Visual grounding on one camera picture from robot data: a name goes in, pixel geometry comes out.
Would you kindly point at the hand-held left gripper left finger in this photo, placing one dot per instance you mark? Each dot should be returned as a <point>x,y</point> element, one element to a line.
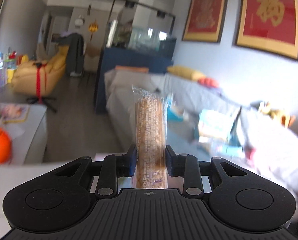
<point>132,161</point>

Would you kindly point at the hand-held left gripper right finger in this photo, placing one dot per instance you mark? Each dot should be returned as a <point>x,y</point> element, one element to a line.
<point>170,161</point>

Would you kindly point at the clear bread packet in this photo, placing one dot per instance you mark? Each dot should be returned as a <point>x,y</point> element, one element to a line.
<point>150,135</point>

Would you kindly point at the blue tape dispenser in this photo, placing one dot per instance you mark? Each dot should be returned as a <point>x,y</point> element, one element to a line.
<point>175,115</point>

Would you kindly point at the white printed bag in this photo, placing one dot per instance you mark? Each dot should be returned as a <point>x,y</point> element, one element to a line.
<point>214,122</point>

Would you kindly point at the grey covered sofa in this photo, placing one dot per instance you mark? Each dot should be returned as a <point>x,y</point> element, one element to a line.
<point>121,92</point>

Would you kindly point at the orange pillow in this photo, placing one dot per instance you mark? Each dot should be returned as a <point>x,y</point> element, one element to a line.
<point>209,82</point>

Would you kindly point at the yellow pillow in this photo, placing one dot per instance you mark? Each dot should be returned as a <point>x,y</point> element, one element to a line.
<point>186,73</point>

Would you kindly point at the orange bolster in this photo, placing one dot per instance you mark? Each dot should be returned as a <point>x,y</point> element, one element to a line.
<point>131,69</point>

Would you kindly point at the blue cabinet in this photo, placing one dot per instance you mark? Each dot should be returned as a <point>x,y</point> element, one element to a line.
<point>118,60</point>

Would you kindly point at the beige chair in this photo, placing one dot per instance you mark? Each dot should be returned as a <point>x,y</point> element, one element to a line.
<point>91,60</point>

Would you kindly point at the white low table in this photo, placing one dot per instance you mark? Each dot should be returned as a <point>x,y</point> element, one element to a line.
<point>26,132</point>

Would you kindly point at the yellow plush toy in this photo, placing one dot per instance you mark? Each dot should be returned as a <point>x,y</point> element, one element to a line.
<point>276,113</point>

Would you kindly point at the dark coat on stand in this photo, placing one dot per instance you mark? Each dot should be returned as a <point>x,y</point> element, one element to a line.
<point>75,52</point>

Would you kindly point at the glass fish tank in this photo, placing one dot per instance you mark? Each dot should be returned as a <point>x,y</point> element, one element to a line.
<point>144,37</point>

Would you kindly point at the yellow picture book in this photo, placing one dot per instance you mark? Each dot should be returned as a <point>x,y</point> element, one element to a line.
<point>13,112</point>

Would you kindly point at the yellow cup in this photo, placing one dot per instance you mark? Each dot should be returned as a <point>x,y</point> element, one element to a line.
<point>10,76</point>

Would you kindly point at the narrow framed red picture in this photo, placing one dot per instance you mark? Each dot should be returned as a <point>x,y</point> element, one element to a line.
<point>205,12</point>

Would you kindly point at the red green toy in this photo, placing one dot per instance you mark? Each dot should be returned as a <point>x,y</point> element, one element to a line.
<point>12,55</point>

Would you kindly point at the wide framed red picture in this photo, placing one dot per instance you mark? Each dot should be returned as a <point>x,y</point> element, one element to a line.
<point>270,17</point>

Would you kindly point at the yellow hanging wall ornament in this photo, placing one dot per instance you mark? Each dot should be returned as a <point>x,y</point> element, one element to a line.
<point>93,27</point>

